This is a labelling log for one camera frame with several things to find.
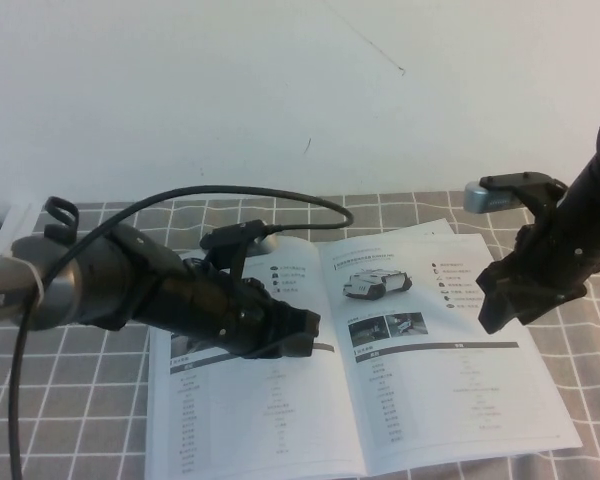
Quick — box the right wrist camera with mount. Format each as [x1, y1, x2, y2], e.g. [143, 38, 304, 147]
[462, 171, 570, 229]

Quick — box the grey white checked tablecloth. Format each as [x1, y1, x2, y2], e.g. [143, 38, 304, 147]
[0, 187, 600, 480]

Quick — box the black strap loop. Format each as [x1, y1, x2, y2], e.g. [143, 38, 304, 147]
[43, 196, 80, 244]

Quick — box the thick black camera cable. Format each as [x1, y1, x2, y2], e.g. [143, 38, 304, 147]
[8, 185, 355, 480]

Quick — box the white product catalogue book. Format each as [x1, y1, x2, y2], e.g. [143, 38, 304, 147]
[144, 217, 585, 480]

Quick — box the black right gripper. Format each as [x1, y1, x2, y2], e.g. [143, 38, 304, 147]
[478, 218, 600, 335]

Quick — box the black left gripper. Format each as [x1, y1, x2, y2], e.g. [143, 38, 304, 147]
[178, 261, 335, 362]

